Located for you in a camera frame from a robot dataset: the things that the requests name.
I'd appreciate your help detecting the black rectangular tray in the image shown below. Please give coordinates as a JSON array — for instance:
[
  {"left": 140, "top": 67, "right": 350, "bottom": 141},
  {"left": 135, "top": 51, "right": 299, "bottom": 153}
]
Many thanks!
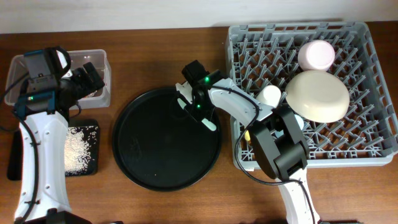
[{"left": 7, "top": 119, "right": 100, "bottom": 180}]

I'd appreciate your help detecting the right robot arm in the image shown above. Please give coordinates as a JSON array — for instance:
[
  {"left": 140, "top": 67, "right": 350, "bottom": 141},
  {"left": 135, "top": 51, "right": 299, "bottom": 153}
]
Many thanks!
[{"left": 175, "top": 60, "right": 321, "bottom": 223}]

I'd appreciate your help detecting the white cup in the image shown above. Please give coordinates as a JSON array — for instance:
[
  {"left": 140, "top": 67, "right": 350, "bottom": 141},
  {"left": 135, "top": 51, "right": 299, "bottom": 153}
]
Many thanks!
[{"left": 256, "top": 85, "right": 282, "bottom": 108}]

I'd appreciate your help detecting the clear plastic bin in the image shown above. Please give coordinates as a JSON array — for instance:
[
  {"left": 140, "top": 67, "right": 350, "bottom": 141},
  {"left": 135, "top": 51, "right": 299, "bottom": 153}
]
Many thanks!
[{"left": 4, "top": 49, "right": 111, "bottom": 109}]

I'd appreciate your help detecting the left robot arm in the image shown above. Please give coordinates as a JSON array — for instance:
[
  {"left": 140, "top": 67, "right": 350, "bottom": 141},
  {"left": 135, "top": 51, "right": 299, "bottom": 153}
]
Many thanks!
[{"left": 12, "top": 46, "right": 104, "bottom": 223}]

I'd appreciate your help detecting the round black serving tray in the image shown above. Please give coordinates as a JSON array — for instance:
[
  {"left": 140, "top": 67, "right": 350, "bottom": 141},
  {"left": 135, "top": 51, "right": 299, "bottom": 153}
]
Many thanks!
[{"left": 112, "top": 87, "right": 222, "bottom": 192}]

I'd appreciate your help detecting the grey dishwasher rack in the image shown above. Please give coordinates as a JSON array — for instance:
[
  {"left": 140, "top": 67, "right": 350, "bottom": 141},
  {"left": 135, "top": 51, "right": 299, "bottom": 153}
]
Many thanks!
[{"left": 225, "top": 22, "right": 397, "bottom": 168}]

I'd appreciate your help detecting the pink bowl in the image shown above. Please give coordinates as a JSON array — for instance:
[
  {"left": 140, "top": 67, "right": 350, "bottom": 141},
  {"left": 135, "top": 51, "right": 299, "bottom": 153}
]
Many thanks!
[{"left": 298, "top": 40, "right": 335, "bottom": 72}]

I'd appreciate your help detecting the light blue cup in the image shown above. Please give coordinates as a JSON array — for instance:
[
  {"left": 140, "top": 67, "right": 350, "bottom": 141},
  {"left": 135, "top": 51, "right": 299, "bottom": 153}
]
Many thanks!
[{"left": 295, "top": 114, "right": 305, "bottom": 131}]

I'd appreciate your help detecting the pile of rice grains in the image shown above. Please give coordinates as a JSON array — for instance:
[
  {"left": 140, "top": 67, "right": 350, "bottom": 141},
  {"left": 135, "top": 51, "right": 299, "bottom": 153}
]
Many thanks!
[{"left": 65, "top": 125, "right": 99, "bottom": 177}]

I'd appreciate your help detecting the beige plate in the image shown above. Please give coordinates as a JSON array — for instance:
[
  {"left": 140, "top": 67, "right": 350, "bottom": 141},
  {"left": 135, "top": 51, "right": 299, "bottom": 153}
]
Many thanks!
[{"left": 285, "top": 70, "right": 350, "bottom": 123}]

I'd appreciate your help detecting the yellow plastic utensil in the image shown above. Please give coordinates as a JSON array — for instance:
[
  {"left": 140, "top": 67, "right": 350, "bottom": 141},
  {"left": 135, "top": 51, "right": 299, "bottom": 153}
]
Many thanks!
[{"left": 244, "top": 131, "right": 251, "bottom": 142}]

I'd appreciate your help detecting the pale green plastic utensil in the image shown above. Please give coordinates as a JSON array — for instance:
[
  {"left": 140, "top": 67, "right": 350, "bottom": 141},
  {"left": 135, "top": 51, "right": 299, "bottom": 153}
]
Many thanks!
[{"left": 177, "top": 98, "right": 217, "bottom": 131}]

